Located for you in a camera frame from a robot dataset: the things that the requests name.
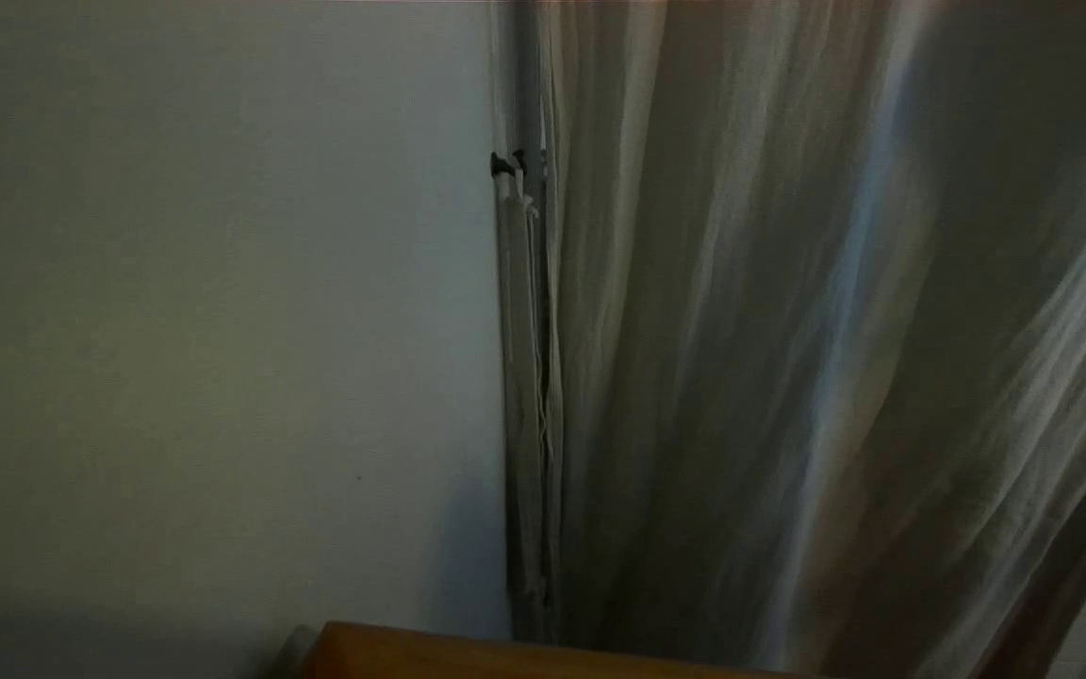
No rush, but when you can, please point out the white sheer curtain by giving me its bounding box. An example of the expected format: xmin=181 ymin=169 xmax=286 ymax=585
xmin=524 ymin=0 xmax=1086 ymax=679

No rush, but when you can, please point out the grey vertical curtain rail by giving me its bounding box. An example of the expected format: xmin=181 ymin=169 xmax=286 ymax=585
xmin=486 ymin=0 xmax=570 ymax=650

